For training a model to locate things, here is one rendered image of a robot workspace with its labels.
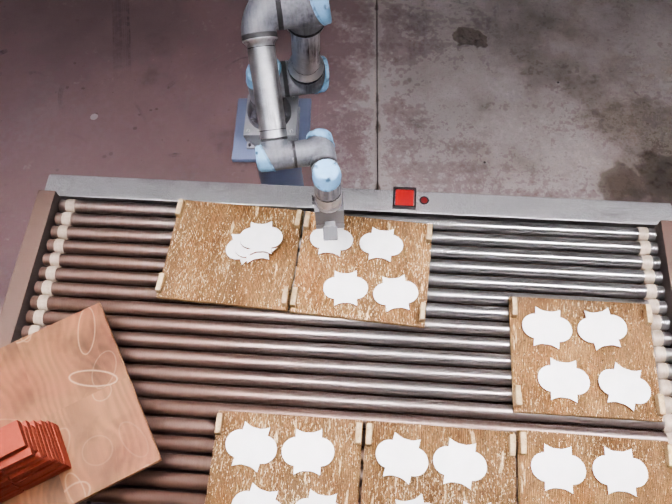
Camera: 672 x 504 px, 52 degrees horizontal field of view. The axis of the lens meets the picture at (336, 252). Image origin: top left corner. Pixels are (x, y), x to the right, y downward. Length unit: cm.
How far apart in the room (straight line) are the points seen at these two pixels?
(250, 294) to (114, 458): 60
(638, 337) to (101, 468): 154
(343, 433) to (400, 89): 221
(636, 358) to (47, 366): 167
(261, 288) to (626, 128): 229
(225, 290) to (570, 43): 260
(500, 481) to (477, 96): 227
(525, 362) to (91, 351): 124
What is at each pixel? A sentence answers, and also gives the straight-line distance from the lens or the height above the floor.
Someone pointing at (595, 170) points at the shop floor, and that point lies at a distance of 361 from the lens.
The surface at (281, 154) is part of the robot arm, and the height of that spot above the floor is 132.
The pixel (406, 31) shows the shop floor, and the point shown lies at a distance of 400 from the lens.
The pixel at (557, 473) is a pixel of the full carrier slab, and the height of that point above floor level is 95.
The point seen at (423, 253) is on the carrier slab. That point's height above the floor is 94.
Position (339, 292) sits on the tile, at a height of 94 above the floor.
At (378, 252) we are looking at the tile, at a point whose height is 94.
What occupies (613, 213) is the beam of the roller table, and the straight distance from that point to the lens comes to 239.
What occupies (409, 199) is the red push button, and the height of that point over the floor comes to 93.
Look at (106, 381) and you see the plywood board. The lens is 202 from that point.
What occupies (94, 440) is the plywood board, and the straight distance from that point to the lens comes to 199.
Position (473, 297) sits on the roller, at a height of 92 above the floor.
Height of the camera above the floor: 287
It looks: 64 degrees down
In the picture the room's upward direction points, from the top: 4 degrees counter-clockwise
